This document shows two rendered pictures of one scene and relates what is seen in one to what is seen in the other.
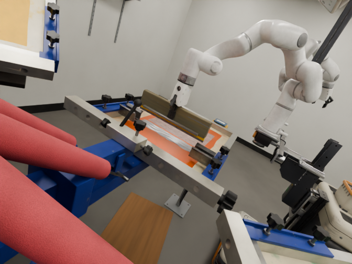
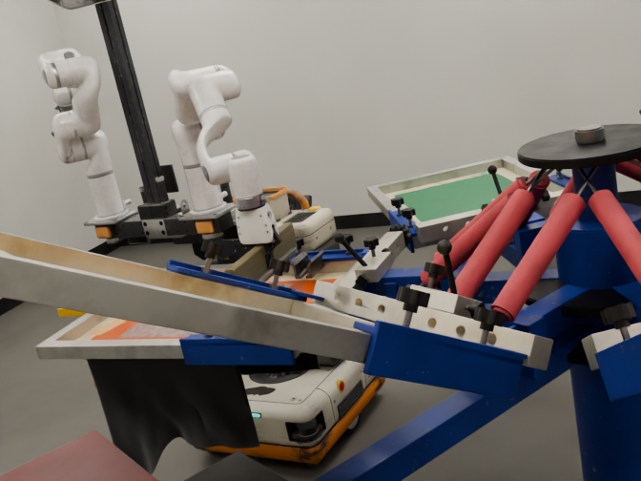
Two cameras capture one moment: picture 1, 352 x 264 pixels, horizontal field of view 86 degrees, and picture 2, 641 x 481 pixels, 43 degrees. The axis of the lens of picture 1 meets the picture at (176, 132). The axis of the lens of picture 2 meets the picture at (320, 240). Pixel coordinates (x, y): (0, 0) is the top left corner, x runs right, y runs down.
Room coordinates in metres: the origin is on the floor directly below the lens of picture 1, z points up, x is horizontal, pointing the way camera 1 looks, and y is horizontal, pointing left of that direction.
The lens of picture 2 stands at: (0.39, 2.07, 1.71)
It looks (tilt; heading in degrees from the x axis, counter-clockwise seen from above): 16 degrees down; 278
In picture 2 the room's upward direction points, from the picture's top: 12 degrees counter-clockwise
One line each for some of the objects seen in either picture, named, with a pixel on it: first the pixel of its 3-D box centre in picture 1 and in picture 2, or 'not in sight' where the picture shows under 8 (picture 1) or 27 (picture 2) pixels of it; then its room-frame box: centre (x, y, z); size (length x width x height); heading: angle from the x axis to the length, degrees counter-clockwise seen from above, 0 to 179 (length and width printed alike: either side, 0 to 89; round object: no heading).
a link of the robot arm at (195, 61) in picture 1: (201, 66); (243, 172); (0.84, 0.01, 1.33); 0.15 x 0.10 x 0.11; 116
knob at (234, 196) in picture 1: (223, 200); (397, 238); (0.48, -0.21, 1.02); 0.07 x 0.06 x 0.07; 162
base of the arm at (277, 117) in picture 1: (278, 120); (205, 186); (1.09, -0.50, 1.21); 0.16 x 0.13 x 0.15; 66
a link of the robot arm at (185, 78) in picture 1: (186, 78); (252, 199); (0.82, 0.05, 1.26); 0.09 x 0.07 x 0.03; 162
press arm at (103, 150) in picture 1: (110, 152); (398, 282); (0.48, 0.16, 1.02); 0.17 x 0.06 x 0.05; 162
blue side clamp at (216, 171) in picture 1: (212, 170); (325, 263); (0.70, -0.20, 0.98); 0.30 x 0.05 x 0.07; 162
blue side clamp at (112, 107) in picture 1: (115, 111); (239, 346); (0.88, 0.32, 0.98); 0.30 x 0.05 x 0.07; 162
